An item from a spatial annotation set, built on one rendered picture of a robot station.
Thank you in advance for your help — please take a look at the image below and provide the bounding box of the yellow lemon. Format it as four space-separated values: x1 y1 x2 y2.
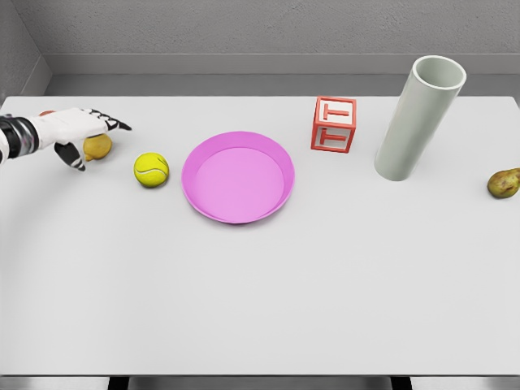
83 132 113 162

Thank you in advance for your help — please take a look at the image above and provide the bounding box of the red letter block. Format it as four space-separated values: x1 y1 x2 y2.
310 95 358 154

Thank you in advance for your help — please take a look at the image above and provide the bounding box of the grey cylindrical cup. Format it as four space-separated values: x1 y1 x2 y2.
373 54 467 183

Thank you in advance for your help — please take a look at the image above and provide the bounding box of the yellow tennis ball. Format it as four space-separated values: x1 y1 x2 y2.
133 152 171 189

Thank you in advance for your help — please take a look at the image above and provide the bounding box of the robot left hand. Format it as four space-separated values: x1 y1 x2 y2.
31 107 133 172

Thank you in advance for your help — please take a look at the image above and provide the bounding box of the pink plate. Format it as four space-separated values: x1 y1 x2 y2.
180 130 297 226

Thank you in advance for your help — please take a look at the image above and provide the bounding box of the green-brown pear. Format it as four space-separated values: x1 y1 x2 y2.
487 167 520 200

